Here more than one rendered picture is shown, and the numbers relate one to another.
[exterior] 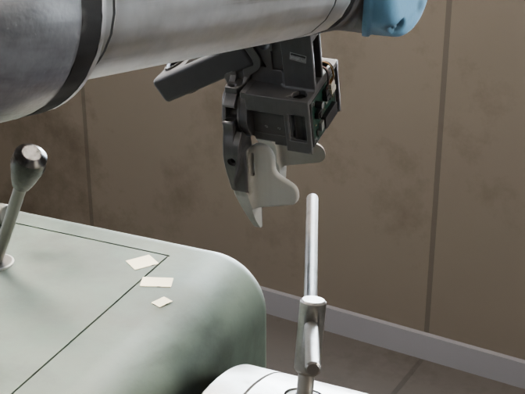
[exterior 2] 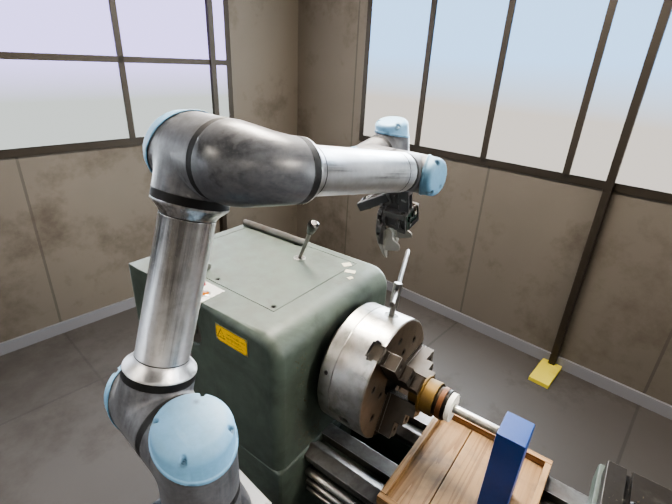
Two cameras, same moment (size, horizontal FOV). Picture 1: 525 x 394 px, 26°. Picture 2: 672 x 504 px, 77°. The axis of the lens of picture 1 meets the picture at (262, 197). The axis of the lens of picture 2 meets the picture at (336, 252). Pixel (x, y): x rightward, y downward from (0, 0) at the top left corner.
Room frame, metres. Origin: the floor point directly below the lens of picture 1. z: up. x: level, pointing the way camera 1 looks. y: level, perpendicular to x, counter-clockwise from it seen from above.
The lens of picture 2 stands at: (-0.09, -0.07, 1.80)
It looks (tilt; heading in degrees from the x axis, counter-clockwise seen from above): 25 degrees down; 12
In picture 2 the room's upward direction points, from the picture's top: 3 degrees clockwise
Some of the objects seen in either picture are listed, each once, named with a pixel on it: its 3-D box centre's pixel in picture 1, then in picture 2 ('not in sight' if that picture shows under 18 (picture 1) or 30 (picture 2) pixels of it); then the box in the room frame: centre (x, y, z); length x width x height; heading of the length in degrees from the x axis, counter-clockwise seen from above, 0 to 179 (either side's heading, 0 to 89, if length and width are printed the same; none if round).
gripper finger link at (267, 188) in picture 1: (269, 190); (390, 245); (0.92, -0.01, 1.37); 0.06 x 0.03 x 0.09; 66
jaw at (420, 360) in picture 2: not in sight; (420, 362); (0.83, -0.12, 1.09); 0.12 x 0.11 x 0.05; 156
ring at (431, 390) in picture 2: not in sight; (430, 396); (0.71, -0.15, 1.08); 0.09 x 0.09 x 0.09; 66
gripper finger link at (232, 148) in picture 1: (242, 141); (383, 227); (0.92, 0.02, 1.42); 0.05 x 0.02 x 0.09; 156
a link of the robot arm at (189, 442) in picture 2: not in sight; (194, 450); (0.30, 0.21, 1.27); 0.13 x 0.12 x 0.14; 60
